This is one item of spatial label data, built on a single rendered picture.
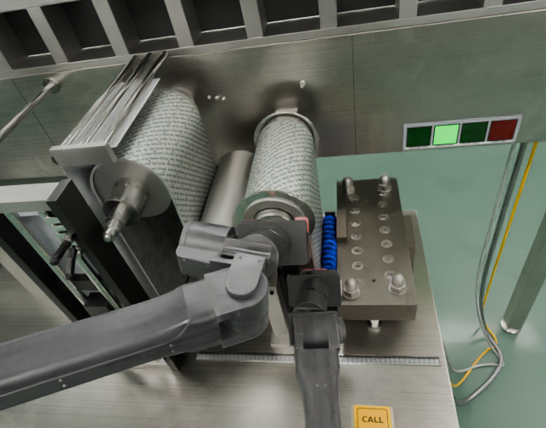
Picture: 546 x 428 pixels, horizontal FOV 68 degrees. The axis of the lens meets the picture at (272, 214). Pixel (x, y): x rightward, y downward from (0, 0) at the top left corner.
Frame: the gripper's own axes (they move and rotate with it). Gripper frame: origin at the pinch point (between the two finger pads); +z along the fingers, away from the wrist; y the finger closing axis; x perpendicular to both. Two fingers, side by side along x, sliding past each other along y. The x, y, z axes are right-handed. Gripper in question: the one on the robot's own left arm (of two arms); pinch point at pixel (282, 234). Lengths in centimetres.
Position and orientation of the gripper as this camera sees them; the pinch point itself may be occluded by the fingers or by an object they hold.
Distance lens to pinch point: 68.6
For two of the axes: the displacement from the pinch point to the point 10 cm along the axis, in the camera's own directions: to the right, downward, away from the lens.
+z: 1.9, -0.9, 9.8
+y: 9.8, -0.5, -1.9
